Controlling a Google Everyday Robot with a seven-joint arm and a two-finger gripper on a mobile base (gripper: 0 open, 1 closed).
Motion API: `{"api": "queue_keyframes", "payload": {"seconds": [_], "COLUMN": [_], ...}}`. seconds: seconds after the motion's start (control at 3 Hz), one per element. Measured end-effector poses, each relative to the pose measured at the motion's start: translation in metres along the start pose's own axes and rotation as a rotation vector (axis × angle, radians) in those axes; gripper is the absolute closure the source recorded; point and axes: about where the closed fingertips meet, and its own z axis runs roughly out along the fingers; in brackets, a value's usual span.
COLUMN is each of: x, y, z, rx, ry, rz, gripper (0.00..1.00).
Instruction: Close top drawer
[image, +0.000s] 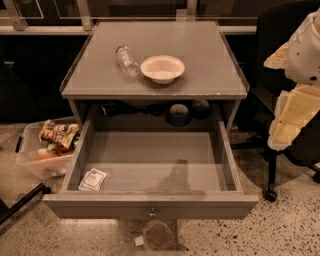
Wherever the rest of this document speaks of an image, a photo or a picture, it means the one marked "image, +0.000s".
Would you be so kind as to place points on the brown snack bag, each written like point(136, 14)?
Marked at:
point(57, 133)

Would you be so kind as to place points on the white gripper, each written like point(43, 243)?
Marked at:
point(304, 60)

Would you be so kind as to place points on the dark round can behind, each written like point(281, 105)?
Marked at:
point(200, 109)

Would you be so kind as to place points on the grey top drawer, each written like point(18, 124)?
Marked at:
point(155, 171)

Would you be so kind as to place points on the clear lid on floor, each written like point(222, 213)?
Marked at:
point(156, 235)

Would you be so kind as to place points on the metal window railing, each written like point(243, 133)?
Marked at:
point(48, 17)

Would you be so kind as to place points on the clear plastic bottle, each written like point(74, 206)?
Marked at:
point(127, 60)

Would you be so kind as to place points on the white bowl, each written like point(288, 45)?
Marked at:
point(162, 69)

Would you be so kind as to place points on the black chair leg with caster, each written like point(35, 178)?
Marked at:
point(7, 212)

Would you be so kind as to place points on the grey drawer cabinet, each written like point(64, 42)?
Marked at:
point(211, 71)

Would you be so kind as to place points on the dark round can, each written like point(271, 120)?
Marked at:
point(178, 115)
point(200, 109)

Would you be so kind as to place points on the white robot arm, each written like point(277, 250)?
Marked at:
point(299, 57)

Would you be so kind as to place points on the white paper packet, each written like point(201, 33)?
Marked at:
point(92, 180)

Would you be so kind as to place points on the clear plastic bin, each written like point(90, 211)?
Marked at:
point(42, 158)

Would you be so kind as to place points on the black office chair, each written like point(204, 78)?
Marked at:
point(274, 28)

